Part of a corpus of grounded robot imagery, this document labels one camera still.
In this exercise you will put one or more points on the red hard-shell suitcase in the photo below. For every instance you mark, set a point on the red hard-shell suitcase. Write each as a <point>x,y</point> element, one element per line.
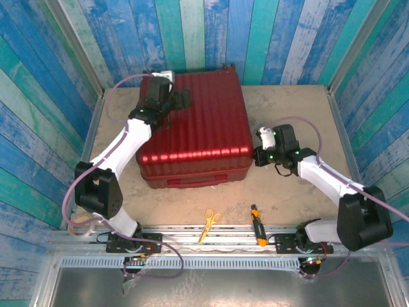
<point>204,128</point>

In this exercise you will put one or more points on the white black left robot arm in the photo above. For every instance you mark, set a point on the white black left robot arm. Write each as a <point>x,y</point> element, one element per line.
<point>128,144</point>

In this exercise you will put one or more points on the orange black screwdriver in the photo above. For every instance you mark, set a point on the orange black screwdriver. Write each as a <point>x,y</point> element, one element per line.
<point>258,227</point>

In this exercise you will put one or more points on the small circuit board with LEDs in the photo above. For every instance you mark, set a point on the small circuit board with LEDs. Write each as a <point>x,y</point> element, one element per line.
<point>137,257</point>
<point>314,261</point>

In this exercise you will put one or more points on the shiny steel sheet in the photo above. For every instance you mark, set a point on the shiny steel sheet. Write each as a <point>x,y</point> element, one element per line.
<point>255,288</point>

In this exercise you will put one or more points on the clear tape roll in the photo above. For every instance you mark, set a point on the clear tape roll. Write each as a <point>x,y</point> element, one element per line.
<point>72,227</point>

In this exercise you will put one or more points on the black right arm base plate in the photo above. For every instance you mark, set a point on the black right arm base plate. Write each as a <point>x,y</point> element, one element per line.
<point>286,243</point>

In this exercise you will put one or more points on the aluminium frame post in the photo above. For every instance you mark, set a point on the aluminium frame post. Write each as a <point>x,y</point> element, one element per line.
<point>73,41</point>
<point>358,44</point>

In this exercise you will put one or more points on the aluminium mounting rail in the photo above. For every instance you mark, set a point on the aluminium mounting rail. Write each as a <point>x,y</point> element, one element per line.
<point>179,238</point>

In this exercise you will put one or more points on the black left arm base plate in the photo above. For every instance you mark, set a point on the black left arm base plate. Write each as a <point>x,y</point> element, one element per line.
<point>153,243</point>

